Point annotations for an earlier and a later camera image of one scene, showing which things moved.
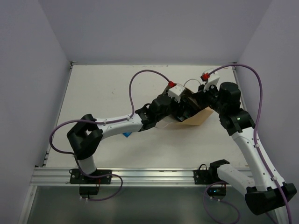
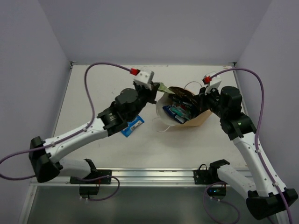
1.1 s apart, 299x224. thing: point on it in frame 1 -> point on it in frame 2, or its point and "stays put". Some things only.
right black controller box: [217, 191] stays put
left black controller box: [88, 190] stays put
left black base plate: [76, 177] stays put
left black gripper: [178, 109] -> [146, 91]
